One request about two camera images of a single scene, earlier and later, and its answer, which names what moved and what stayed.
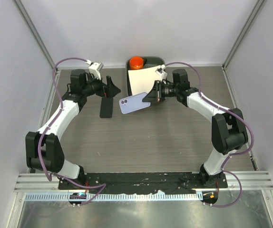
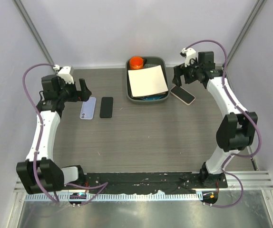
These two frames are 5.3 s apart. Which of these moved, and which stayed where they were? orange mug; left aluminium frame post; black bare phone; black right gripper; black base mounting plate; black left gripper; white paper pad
Moved: black left gripper; black right gripper
Stayed: white paper pad; black base mounting plate; orange mug; black bare phone; left aluminium frame post
